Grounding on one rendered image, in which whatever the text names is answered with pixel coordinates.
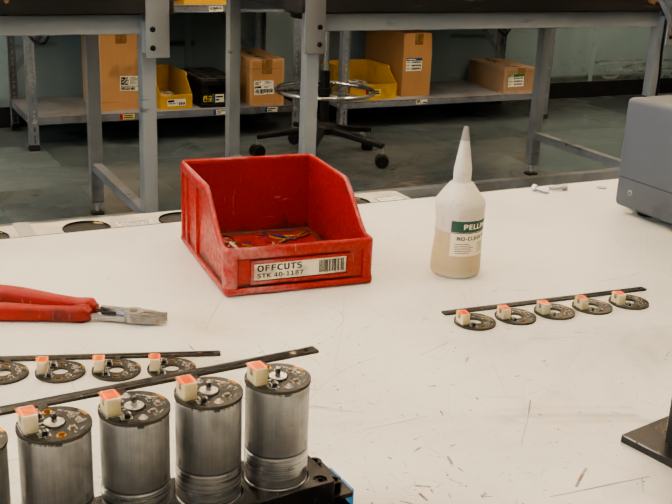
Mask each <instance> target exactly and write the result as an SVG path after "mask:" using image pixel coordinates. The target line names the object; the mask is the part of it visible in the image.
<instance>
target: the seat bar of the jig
mask: <svg viewBox="0 0 672 504"><path fill-rule="evenodd" d="M334 489H335V480H334V479H333V478H332V477H331V476H330V475H329V474H328V473H326V472H325V471H324V470H323V469H322V468H321V467H320V466H319V465H318V464H317V463H316V462H315V461H314V460H313V459H312V458H311V457H310V456H309V455H308V458H307V480H306V481H305V482H304V483H303V484H302V485H301V486H299V487H297V488H295V489H292V490H287V491H280V492H272V491H264V490H260V489H257V488H254V487H252V486H250V485H249V484H247V483H246V481H245V480H244V461H242V479H241V497H240V498H239V500H238V501H237V502H235V503H234V504H333V503H334ZM95 504H102V495H100V496H97V497H95ZM171 504H181V503H180V502H178V500H177V499H176V491H175V477H174V478H171Z"/></svg>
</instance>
